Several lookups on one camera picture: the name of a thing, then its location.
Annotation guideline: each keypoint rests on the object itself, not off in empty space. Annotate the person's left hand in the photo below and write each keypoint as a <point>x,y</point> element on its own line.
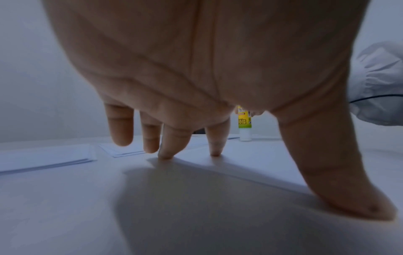
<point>208,50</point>

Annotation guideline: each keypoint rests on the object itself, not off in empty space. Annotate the yellow glue stick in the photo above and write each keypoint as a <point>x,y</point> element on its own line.
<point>244,124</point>

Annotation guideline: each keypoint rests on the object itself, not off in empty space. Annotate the single white paper sheet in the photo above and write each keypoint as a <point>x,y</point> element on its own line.
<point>126,148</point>
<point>264,164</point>

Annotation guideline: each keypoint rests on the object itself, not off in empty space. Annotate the white paper stack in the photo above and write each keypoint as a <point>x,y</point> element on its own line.
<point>44,158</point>

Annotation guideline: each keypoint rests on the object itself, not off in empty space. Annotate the person's right forearm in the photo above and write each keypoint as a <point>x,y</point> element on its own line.
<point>378,84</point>

